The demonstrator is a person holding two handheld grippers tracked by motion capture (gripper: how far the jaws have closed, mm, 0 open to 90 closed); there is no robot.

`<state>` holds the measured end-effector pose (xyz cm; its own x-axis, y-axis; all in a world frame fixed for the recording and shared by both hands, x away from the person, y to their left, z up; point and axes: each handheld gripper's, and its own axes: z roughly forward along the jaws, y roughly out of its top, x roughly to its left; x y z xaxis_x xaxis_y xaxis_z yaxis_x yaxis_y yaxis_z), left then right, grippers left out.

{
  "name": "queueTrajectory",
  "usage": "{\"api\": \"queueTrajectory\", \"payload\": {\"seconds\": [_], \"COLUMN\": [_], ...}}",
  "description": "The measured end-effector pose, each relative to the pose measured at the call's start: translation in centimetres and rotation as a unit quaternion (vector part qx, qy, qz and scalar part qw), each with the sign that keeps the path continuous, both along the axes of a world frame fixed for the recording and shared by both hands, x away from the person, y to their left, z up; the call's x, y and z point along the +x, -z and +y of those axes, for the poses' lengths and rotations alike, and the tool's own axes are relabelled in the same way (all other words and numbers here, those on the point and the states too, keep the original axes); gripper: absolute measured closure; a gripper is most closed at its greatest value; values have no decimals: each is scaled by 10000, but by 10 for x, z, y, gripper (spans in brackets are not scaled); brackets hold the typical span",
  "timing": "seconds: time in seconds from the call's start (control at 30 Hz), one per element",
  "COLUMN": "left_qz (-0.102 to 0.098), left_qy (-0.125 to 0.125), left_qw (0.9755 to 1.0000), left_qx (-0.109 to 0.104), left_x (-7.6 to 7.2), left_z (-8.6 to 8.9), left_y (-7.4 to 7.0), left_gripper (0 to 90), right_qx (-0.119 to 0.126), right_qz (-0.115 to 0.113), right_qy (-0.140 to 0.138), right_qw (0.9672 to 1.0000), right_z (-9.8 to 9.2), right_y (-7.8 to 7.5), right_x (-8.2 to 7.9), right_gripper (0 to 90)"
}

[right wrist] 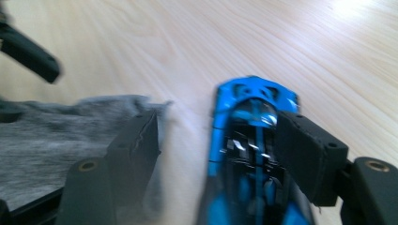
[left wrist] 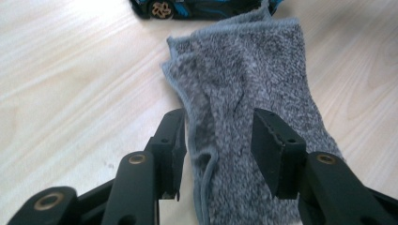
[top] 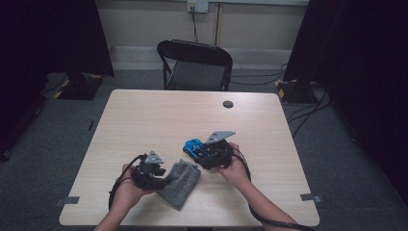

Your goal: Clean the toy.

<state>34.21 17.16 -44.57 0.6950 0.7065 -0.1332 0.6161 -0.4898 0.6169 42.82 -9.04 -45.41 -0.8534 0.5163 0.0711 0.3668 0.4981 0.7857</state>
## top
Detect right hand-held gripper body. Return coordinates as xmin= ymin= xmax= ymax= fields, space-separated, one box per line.
xmin=193 ymin=130 xmax=237 ymax=170

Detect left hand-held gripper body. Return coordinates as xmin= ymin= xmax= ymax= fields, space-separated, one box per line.
xmin=131 ymin=150 xmax=167 ymax=191

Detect blue toy car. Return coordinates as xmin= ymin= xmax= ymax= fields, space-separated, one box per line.
xmin=183 ymin=138 xmax=207 ymax=159

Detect grey cloth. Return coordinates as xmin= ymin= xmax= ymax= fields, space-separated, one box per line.
xmin=156 ymin=159 xmax=202 ymax=212

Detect person's left hand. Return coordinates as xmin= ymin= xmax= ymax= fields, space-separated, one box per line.
xmin=111 ymin=163 xmax=156 ymax=214

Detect person's right hand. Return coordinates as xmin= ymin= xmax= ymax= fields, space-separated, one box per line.
xmin=214 ymin=141 xmax=253 ymax=191

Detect black folding chair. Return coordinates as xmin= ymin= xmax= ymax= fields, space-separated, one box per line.
xmin=156 ymin=38 xmax=234 ymax=92

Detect grey tape strip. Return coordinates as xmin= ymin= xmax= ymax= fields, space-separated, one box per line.
xmin=299 ymin=192 xmax=323 ymax=203
xmin=54 ymin=195 xmax=81 ymax=208

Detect black stand base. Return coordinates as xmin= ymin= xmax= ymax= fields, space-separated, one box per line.
xmin=53 ymin=72 xmax=106 ymax=101
xmin=274 ymin=78 xmax=319 ymax=106

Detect black curtain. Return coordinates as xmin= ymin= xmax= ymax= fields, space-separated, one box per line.
xmin=0 ymin=0 xmax=115 ymax=155
xmin=283 ymin=0 xmax=408 ymax=206

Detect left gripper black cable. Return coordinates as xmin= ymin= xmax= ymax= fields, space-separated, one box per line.
xmin=108 ymin=154 xmax=147 ymax=212

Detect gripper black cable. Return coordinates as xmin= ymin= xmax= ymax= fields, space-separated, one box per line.
xmin=108 ymin=154 xmax=147 ymax=212
xmin=232 ymin=147 xmax=318 ymax=231

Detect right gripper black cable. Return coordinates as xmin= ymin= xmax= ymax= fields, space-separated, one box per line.
xmin=232 ymin=147 xmax=318 ymax=231

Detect black floor cables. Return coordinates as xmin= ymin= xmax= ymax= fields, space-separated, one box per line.
xmin=286 ymin=87 xmax=333 ymax=140
xmin=230 ymin=63 xmax=289 ymax=87

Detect black socket cable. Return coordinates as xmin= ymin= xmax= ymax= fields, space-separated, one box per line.
xmin=191 ymin=6 xmax=200 ymax=44

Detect white wall socket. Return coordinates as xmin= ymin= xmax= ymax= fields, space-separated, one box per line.
xmin=187 ymin=0 xmax=210 ymax=14

